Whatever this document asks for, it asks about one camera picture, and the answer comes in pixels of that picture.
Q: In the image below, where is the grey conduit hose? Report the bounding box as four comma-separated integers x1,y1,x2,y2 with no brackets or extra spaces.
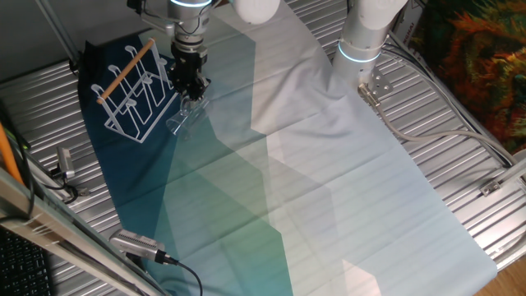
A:
357,81,519,168

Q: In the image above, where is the small metal table bracket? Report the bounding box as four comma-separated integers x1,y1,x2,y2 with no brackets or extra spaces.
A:
478,178,505,197

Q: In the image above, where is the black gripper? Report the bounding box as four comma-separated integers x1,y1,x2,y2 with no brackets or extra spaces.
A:
169,43,212,102

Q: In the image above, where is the cardboard box red print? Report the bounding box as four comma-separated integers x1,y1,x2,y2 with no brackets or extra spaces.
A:
388,0,427,46

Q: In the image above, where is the orange tube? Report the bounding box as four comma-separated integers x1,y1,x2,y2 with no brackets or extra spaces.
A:
0,122,25,186

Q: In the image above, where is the black exterior camera cable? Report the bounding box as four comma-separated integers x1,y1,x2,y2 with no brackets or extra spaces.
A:
162,253,205,296

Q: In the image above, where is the white metal bar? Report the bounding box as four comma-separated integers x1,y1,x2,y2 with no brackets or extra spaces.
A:
492,147,526,190

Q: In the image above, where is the teal white gradient tablecloth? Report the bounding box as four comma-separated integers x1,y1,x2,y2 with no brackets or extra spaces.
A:
77,0,498,296

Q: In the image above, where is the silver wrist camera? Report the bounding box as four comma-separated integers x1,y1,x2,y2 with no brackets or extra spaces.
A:
138,0,177,37

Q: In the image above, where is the white wire cup rack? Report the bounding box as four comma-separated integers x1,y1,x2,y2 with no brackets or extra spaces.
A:
90,37,182,145

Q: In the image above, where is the orange green patterned fabric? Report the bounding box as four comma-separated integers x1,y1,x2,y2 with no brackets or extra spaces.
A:
410,0,526,154

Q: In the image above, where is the clear plastic cup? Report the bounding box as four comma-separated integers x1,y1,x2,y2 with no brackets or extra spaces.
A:
166,96,210,139

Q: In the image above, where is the silver exterior camera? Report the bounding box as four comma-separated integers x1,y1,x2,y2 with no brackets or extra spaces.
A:
108,229,166,264
56,146,76,180

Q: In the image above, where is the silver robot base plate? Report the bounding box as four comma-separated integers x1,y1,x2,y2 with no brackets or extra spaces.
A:
357,65,395,96

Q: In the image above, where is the black keyboard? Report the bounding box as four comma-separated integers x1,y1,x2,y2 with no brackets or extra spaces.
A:
0,228,53,296

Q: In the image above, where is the aluminium frame rail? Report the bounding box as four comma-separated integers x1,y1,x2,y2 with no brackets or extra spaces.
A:
0,166,168,296

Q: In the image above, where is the black clamp tool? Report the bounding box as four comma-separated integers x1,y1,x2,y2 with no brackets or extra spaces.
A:
51,166,90,198

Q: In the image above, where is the grey metal frame pole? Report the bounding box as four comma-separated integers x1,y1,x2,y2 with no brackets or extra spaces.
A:
35,0,83,67

